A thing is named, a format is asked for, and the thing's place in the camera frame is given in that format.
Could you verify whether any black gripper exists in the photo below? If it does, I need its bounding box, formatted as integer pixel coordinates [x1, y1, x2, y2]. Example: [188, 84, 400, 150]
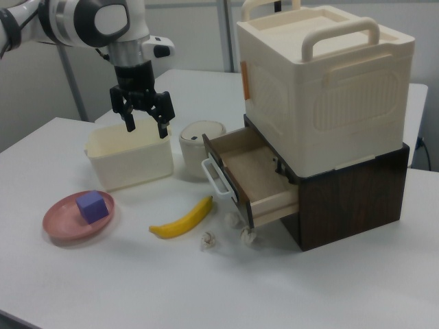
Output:
[110, 61, 176, 139]

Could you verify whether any yellow toy banana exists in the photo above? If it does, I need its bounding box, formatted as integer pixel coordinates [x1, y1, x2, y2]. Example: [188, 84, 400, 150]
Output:
[148, 195, 214, 240]

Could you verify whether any wooden drawer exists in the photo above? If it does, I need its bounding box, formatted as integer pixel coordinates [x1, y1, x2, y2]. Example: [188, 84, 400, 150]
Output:
[201, 127, 299, 229]

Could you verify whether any dark brown drawer cabinet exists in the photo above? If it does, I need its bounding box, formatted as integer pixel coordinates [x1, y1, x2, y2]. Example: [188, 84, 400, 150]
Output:
[243, 114, 411, 253]

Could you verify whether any cream open plastic bin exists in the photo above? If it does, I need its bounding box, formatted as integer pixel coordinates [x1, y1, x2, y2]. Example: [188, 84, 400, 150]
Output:
[84, 120, 174, 192]

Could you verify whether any cream lidded trash can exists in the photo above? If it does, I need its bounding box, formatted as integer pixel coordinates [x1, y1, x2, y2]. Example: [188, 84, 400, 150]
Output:
[179, 119, 227, 180]

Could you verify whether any purple cube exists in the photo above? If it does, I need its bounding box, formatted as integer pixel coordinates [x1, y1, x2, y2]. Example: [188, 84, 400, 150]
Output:
[75, 190, 106, 225]

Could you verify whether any pink plate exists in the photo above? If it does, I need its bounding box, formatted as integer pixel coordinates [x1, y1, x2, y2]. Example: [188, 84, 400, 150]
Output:
[42, 191, 117, 241]

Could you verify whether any cream upper cabinet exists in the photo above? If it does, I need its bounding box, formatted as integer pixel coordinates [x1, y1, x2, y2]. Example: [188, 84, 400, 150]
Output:
[236, 0, 416, 179]

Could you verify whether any white drawer handle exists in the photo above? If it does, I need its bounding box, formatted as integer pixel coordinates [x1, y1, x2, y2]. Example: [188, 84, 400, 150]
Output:
[201, 158, 230, 199]

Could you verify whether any black cable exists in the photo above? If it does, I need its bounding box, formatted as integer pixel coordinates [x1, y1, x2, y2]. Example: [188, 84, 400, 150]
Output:
[416, 136, 431, 171]

